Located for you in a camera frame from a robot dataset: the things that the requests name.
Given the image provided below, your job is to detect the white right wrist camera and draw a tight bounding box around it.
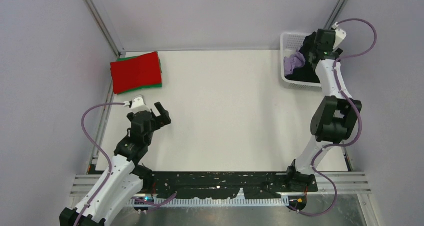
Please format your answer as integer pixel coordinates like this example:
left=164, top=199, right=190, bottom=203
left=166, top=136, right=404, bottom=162
left=330, top=22, right=347, bottom=52

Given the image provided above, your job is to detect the white slotted cable duct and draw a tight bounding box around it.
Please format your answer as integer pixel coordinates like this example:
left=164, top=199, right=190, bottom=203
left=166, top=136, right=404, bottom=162
left=82, top=197, right=291, bottom=208

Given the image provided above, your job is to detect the red folded t shirt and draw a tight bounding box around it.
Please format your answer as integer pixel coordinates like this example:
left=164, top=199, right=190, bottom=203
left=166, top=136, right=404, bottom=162
left=110, top=51, right=163, bottom=95

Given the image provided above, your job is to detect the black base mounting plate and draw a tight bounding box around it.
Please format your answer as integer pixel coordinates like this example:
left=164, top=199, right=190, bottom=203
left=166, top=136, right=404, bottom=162
left=140, top=171, right=318, bottom=200

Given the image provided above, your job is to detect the aluminium frame rail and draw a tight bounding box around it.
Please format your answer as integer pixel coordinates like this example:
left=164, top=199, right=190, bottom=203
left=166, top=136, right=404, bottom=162
left=70, top=171, right=372, bottom=197

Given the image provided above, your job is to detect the purple crumpled t shirt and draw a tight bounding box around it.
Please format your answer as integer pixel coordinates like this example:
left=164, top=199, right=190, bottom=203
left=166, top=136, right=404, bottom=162
left=283, top=51, right=306, bottom=76

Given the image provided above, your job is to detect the white plastic basket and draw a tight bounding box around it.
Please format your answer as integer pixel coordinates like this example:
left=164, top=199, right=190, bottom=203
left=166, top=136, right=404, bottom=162
left=280, top=32, right=321, bottom=91

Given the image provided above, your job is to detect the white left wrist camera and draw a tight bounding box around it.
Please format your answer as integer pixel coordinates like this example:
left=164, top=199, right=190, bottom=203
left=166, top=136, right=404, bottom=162
left=123, top=95, right=149, bottom=114

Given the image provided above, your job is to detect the left aluminium corner post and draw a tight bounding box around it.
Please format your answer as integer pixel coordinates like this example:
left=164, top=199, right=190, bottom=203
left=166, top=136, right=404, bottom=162
left=83, top=0, right=126, bottom=58

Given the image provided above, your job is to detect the black t shirt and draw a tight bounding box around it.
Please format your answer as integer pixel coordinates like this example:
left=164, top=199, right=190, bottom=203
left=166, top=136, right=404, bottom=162
left=284, top=32, right=320, bottom=84

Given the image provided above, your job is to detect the green folded t shirt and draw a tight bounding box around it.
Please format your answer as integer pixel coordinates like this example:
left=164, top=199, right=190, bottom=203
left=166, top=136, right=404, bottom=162
left=116, top=53, right=164, bottom=94

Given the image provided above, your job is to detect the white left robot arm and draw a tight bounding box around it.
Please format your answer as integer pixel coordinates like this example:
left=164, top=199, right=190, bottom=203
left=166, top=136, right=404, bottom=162
left=59, top=96, right=172, bottom=226

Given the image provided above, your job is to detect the right aluminium corner post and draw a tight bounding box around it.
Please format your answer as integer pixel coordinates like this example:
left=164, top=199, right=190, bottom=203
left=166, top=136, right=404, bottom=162
left=324, top=0, right=349, bottom=29

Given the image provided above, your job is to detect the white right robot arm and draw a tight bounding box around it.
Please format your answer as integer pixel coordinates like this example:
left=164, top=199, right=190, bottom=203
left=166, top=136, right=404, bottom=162
left=283, top=29, right=362, bottom=191

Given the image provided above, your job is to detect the aluminium corner post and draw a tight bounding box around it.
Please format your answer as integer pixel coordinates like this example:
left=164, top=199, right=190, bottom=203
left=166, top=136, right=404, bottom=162
left=324, top=0, right=349, bottom=29
left=83, top=0, right=126, bottom=58

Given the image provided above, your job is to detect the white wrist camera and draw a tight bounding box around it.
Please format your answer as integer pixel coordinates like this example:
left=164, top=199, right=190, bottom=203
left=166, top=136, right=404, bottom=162
left=330, top=22, right=347, bottom=52
left=123, top=95, right=149, bottom=114

